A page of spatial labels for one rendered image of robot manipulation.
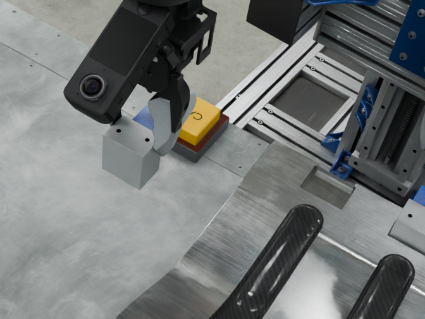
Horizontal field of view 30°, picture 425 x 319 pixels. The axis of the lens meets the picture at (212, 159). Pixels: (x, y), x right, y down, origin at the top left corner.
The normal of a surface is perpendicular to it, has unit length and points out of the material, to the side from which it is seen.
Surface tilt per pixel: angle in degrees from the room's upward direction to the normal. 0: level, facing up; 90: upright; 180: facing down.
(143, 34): 29
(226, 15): 0
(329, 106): 0
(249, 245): 3
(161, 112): 90
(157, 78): 90
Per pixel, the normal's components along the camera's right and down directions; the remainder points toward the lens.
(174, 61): 0.63, -0.20
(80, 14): 0.13, -0.64
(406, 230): -0.52, 0.60
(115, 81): -0.14, -0.27
